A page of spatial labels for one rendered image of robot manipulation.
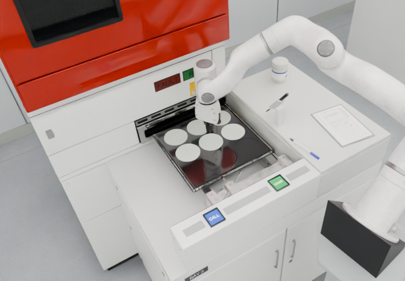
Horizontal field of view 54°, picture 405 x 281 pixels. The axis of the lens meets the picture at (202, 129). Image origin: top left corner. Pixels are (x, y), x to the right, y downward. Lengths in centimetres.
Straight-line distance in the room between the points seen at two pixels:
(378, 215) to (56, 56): 111
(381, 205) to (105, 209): 121
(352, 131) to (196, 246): 75
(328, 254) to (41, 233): 181
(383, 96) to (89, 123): 105
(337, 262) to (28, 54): 118
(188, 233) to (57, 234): 147
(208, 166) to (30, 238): 148
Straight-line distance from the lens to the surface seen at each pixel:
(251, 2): 371
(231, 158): 157
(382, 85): 134
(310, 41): 134
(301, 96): 176
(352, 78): 137
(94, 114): 158
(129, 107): 162
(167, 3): 143
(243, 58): 143
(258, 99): 173
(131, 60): 146
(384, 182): 133
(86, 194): 184
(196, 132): 168
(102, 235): 209
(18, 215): 286
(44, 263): 258
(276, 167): 156
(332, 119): 166
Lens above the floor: 204
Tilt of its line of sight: 42 degrees down
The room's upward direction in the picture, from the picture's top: 6 degrees counter-clockwise
